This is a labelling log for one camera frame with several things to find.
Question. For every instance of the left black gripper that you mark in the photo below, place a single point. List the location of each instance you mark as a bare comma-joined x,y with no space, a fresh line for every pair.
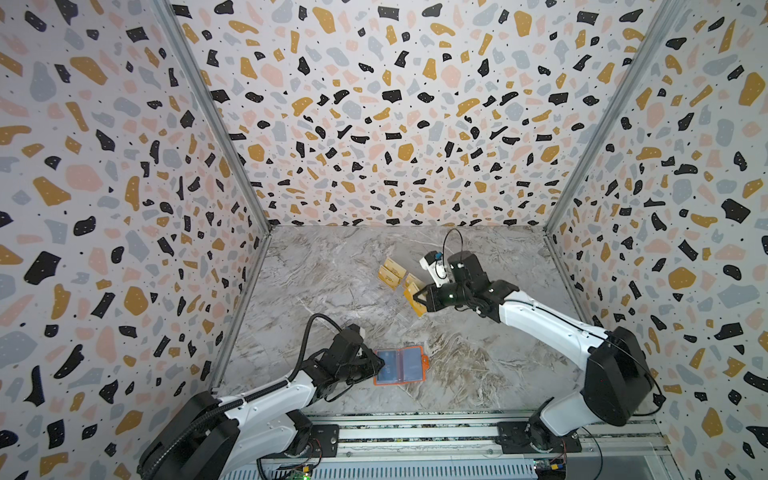
374,364

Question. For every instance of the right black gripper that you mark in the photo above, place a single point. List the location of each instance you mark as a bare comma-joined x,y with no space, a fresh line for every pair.
435,295

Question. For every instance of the gold card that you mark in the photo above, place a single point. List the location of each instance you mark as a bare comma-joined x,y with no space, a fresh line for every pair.
388,277
410,290
411,279
395,268

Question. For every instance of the orange card holder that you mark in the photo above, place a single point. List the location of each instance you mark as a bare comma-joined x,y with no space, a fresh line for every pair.
402,366

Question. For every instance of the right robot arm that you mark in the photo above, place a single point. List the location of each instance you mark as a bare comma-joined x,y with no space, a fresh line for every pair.
616,376

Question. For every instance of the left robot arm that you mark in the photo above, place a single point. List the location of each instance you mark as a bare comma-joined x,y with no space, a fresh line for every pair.
214,436

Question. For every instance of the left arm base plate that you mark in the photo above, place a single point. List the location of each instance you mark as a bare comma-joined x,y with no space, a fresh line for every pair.
318,441

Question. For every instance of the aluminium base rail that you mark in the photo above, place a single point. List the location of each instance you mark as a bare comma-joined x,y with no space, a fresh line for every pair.
462,446

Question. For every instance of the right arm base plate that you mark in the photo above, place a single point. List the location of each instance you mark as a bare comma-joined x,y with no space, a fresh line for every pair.
519,437

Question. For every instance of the right aluminium corner post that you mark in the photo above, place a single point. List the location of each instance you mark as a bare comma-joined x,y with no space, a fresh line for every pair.
660,26

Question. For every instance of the aluminium corner post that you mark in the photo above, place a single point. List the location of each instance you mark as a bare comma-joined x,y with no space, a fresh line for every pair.
660,26
172,30

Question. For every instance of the left aluminium corner post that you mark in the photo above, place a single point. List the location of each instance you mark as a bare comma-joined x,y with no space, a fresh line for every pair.
172,30

